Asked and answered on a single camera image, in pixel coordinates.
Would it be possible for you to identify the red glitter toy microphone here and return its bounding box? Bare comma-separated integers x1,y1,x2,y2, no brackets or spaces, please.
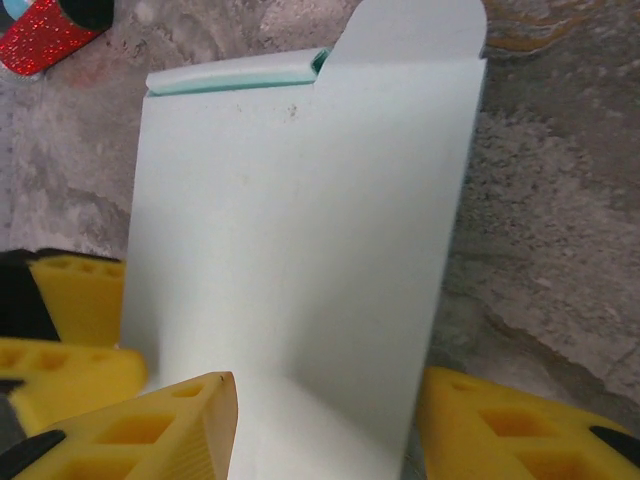
0,0,114,77

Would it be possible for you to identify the teal and white paper box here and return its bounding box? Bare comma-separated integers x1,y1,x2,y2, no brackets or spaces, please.
121,0,489,480

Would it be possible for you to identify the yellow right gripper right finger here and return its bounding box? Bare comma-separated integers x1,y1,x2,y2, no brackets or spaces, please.
414,366,640,480

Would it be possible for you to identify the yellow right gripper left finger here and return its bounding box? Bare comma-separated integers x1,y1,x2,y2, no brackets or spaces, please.
12,370,238,480

